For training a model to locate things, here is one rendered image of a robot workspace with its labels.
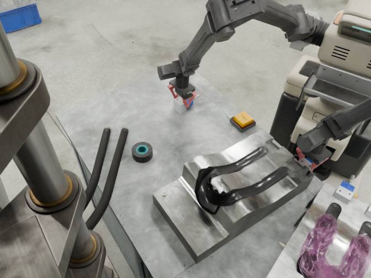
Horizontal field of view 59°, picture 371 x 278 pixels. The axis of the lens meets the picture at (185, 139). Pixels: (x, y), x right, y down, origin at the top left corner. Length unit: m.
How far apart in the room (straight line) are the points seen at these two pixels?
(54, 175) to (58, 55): 2.86
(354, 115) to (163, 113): 0.78
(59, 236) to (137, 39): 3.03
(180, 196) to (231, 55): 2.35
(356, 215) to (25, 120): 1.04
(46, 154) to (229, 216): 0.62
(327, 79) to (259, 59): 1.99
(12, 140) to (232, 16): 0.63
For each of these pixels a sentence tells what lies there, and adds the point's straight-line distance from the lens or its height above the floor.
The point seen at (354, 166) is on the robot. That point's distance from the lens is 1.99.
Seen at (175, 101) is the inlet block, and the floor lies 0.85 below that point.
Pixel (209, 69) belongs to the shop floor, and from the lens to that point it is 3.08.
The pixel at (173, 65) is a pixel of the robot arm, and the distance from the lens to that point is 1.28.
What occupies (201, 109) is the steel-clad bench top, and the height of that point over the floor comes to 0.80.
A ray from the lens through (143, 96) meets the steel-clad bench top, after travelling 1.54.
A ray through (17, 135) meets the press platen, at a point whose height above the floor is 1.51.
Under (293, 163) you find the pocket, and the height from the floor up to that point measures 0.86.
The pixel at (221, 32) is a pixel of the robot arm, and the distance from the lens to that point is 0.90.
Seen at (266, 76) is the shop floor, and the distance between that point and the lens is 3.10.
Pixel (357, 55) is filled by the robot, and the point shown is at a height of 1.16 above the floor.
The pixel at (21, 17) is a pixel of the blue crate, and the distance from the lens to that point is 3.91.
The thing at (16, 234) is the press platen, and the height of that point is 1.29.
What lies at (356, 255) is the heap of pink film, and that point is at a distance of 1.09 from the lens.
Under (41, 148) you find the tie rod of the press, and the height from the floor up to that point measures 1.43.
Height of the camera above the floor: 1.80
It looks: 48 degrees down
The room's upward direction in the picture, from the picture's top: 2 degrees clockwise
